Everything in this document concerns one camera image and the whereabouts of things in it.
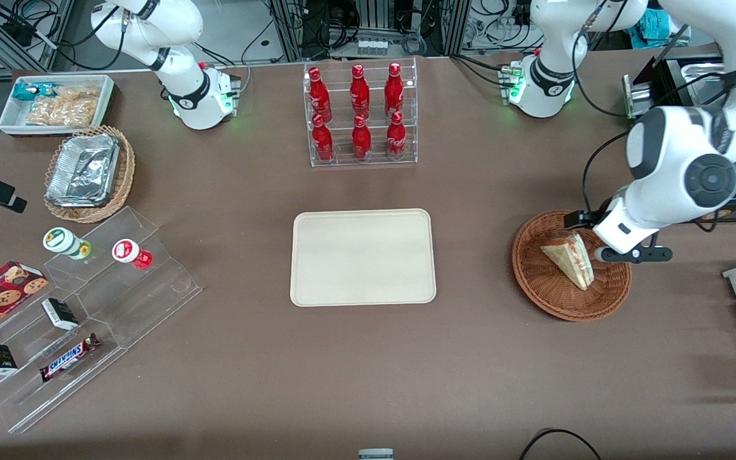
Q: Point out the triangle sandwich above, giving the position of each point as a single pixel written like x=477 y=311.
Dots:
x=566 y=262

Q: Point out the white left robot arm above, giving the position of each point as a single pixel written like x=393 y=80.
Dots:
x=681 y=160

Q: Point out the round brown wicker basket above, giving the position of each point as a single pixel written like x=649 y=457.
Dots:
x=547 y=294

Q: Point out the beige plastic tray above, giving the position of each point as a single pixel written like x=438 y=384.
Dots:
x=361 y=259

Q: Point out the oval light wicker basket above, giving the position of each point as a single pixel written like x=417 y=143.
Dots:
x=126 y=172

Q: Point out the black food warmer case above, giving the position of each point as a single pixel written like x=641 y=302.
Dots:
x=665 y=86

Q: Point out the steel food pan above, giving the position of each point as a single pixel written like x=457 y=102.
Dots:
x=703 y=69

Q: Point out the red cola bottle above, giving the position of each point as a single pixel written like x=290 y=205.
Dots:
x=323 y=142
x=319 y=96
x=360 y=92
x=361 y=140
x=394 y=91
x=396 y=139

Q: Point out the clear acrylic bottle rack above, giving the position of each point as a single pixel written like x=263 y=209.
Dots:
x=342 y=156

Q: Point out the white power strip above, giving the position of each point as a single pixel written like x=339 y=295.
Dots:
x=372 y=46

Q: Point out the small grey object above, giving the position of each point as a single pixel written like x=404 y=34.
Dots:
x=375 y=454

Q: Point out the clear acrylic stepped stand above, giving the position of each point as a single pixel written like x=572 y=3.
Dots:
x=138 y=300

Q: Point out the red label cup white lid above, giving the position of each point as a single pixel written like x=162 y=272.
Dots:
x=126 y=250

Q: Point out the stack of foil trays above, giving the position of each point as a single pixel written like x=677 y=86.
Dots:
x=84 y=169

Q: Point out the clear bag of crackers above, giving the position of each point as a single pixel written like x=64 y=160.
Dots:
x=80 y=93
x=61 y=114

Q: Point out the green label cup white lid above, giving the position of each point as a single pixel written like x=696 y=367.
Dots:
x=60 y=239

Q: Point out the Snickers chocolate bar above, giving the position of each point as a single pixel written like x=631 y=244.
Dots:
x=68 y=358

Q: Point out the teal snack packet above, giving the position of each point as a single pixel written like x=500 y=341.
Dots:
x=26 y=91

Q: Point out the white rectangular bin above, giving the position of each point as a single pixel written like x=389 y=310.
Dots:
x=11 y=118

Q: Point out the silver metal bracket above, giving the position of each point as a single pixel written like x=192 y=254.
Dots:
x=635 y=96

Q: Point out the aluminium extrusion frame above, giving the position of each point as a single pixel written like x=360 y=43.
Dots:
x=288 y=29

